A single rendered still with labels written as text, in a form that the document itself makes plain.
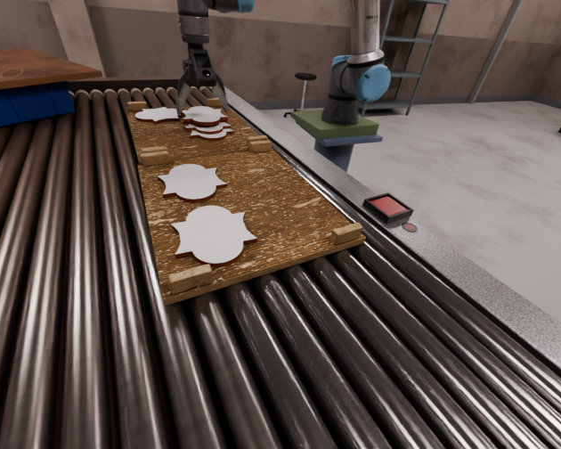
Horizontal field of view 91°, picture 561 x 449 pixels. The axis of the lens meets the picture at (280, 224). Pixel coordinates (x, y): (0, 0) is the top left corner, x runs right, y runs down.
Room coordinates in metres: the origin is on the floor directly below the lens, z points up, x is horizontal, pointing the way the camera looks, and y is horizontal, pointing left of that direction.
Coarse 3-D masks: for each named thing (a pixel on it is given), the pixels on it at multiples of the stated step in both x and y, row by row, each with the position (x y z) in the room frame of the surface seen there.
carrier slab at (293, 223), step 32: (192, 160) 0.62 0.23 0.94; (224, 160) 0.63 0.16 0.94; (256, 160) 0.65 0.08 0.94; (160, 192) 0.46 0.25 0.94; (224, 192) 0.49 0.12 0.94; (256, 192) 0.50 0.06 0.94; (288, 192) 0.51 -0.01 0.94; (160, 224) 0.36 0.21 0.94; (256, 224) 0.39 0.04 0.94; (288, 224) 0.40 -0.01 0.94; (320, 224) 0.41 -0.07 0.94; (160, 256) 0.29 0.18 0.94; (192, 256) 0.30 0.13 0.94; (256, 256) 0.31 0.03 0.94; (288, 256) 0.32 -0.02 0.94; (320, 256) 0.34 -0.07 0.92; (192, 288) 0.24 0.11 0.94
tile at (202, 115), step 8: (184, 112) 0.85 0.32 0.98; (192, 112) 0.85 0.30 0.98; (200, 112) 0.86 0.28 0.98; (208, 112) 0.87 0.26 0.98; (216, 112) 0.88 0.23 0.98; (184, 120) 0.79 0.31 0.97; (192, 120) 0.80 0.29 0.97; (200, 120) 0.79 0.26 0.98; (208, 120) 0.80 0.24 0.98; (216, 120) 0.81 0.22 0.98
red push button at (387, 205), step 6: (384, 198) 0.54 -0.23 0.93; (390, 198) 0.55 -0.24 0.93; (378, 204) 0.52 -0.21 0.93; (384, 204) 0.52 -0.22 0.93; (390, 204) 0.52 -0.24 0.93; (396, 204) 0.52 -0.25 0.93; (384, 210) 0.49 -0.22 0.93; (390, 210) 0.50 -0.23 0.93; (396, 210) 0.50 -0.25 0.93; (402, 210) 0.50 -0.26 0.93
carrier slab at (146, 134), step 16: (128, 112) 0.91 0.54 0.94; (224, 112) 1.02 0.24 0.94; (144, 128) 0.79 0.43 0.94; (160, 128) 0.80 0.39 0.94; (176, 128) 0.82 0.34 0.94; (240, 128) 0.87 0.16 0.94; (144, 144) 0.68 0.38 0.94; (160, 144) 0.69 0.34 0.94; (176, 144) 0.70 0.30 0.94; (192, 144) 0.71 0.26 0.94; (208, 144) 0.72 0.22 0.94; (224, 144) 0.73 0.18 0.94; (240, 144) 0.74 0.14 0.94
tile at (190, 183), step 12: (180, 168) 0.55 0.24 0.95; (192, 168) 0.56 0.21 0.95; (204, 168) 0.56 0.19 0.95; (216, 168) 0.58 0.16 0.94; (168, 180) 0.50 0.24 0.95; (180, 180) 0.50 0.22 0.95; (192, 180) 0.51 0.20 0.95; (204, 180) 0.51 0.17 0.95; (216, 180) 0.52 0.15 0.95; (168, 192) 0.45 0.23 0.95; (180, 192) 0.46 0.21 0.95; (192, 192) 0.46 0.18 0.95; (204, 192) 0.46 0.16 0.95
